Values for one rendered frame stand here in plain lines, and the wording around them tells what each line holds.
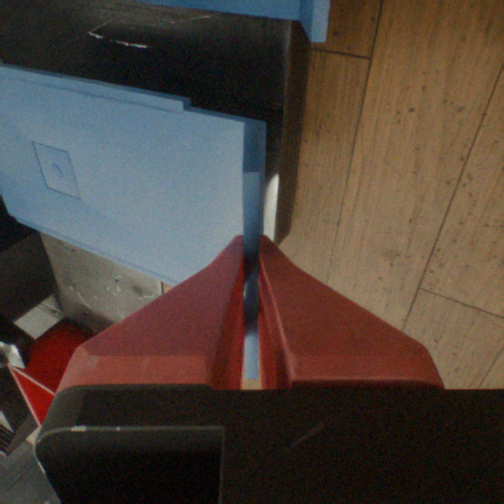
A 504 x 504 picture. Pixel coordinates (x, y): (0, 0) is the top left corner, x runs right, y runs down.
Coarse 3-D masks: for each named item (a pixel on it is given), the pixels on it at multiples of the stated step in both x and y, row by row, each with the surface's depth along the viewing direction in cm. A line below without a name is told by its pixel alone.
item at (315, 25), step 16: (128, 0) 16; (144, 0) 16; (160, 0) 15; (176, 0) 15; (192, 0) 15; (208, 0) 14; (224, 0) 14; (240, 0) 14; (256, 0) 14; (272, 0) 13; (288, 0) 13; (304, 0) 12; (320, 0) 10; (272, 16) 14; (288, 16) 13; (304, 16) 12; (320, 16) 11; (320, 32) 11
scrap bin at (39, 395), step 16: (64, 320) 40; (48, 336) 39; (64, 336) 39; (80, 336) 39; (32, 352) 37; (48, 352) 37; (64, 352) 37; (16, 368) 36; (32, 368) 36; (48, 368) 36; (64, 368) 36; (32, 384) 39; (48, 384) 35; (32, 400) 40; (48, 400) 42
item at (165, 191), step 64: (0, 128) 18; (64, 128) 15; (128, 128) 14; (192, 128) 13; (256, 128) 11; (128, 192) 16; (192, 192) 14; (256, 192) 9; (128, 256) 18; (192, 256) 16; (256, 256) 10; (256, 320) 12
